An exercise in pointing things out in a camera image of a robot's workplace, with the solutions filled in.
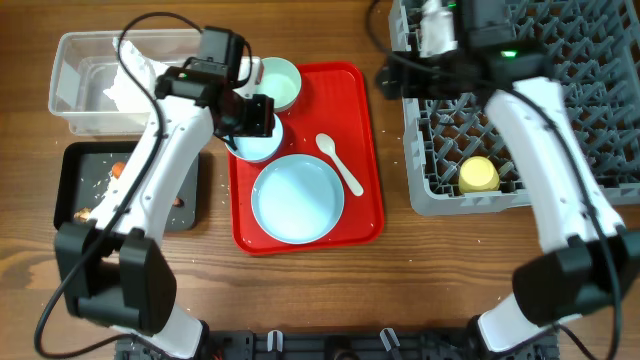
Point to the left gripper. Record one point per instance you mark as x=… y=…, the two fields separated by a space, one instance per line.
x=262 y=121

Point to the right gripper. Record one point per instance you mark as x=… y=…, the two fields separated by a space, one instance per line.
x=392 y=80

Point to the green bowl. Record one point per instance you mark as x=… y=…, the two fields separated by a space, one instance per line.
x=281 y=81

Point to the light blue bowl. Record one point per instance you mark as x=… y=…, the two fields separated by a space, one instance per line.
x=257 y=149

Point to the yellow cup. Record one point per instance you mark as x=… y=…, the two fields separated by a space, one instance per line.
x=478 y=174

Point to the white plastic spoon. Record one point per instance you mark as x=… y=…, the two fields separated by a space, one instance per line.
x=327 y=146

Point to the orange carrot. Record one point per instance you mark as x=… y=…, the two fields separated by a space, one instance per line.
x=116 y=172

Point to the white rice pile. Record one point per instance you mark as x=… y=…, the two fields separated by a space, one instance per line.
x=95 y=180

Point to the light blue plate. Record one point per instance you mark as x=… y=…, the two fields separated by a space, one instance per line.
x=297 y=199

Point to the brown food scrap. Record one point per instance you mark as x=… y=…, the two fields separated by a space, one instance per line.
x=82 y=215

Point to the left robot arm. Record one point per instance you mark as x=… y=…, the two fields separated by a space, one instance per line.
x=112 y=269

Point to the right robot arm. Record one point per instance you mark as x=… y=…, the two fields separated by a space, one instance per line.
x=513 y=103

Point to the grey dishwasher rack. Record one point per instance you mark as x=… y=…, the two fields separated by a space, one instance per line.
x=595 y=48

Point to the red serving tray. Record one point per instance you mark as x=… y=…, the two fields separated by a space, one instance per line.
x=333 y=100

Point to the clear plastic bin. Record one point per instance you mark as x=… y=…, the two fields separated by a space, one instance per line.
x=85 y=66

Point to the black tray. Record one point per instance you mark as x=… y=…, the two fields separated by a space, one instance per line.
x=70 y=170

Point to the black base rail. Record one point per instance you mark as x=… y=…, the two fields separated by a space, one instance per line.
x=388 y=344

